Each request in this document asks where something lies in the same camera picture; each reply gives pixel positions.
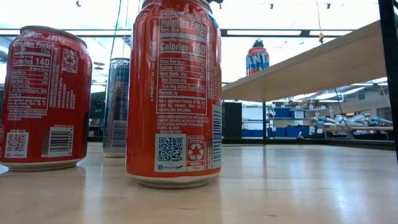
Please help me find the orange Fanta can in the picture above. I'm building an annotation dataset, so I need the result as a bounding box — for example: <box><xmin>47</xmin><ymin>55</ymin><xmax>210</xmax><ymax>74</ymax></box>
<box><xmin>245</xmin><ymin>39</ymin><xmax>271</xmax><ymax>77</ymax></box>
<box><xmin>125</xmin><ymin>0</ymin><xmax>223</xmax><ymax>189</ymax></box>

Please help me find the blue silver energy drink can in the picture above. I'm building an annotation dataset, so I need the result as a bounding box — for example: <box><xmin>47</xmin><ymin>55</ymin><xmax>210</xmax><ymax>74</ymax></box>
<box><xmin>102</xmin><ymin>57</ymin><xmax>131</xmax><ymax>159</ymax></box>

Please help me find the wooden shelf with black legs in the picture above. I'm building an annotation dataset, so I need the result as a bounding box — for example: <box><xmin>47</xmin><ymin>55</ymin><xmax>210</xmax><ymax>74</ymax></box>
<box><xmin>221</xmin><ymin>0</ymin><xmax>398</xmax><ymax>164</ymax></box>

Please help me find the black cabinet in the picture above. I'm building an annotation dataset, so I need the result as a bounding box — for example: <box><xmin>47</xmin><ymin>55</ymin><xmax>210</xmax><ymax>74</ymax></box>
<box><xmin>222</xmin><ymin>101</ymin><xmax>243</xmax><ymax>139</ymax></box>

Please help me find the blue storage bin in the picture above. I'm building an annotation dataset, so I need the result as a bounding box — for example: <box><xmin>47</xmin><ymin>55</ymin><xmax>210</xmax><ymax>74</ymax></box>
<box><xmin>269</xmin><ymin>126</ymin><xmax>312</xmax><ymax>138</ymax></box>
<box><xmin>241</xmin><ymin>129</ymin><xmax>264</xmax><ymax>138</ymax></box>
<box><xmin>274</xmin><ymin>108</ymin><xmax>292</xmax><ymax>118</ymax></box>

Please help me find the black monitor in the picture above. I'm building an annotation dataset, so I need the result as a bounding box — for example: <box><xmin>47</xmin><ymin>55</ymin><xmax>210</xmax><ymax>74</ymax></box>
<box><xmin>90</xmin><ymin>91</ymin><xmax>106</xmax><ymax>121</ymax></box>

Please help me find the clear plastic wrapped bundle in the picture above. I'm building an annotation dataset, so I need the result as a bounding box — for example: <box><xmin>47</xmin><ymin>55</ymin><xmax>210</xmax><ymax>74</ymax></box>
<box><xmin>313</xmin><ymin>114</ymin><xmax>393</xmax><ymax>128</ymax></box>

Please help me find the red Coca-Cola can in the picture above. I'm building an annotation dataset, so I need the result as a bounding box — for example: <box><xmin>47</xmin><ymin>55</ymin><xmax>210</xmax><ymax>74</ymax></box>
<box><xmin>0</xmin><ymin>26</ymin><xmax>93</xmax><ymax>172</ymax></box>

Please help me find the wooden workbench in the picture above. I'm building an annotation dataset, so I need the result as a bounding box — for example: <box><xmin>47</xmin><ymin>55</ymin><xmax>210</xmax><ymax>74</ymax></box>
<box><xmin>323</xmin><ymin>126</ymin><xmax>394</xmax><ymax>133</ymax></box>

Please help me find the black metal table frame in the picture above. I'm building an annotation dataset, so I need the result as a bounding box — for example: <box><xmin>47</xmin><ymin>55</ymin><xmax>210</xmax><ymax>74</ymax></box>
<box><xmin>86</xmin><ymin>136</ymin><xmax>396</xmax><ymax>152</ymax></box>

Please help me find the black hanging cable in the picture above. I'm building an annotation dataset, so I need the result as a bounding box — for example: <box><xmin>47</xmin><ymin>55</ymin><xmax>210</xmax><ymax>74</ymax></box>
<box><xmin>108</xmin><ymin>0</ymin><xmax>123</xmax><ymax>62</ymax></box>

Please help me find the thin black cable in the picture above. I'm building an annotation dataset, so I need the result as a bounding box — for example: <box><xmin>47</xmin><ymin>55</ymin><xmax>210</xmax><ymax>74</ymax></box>
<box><xmin>333</xmin><ymin>88</ymin><xmax>354</xmax><ymax>139</ymax></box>

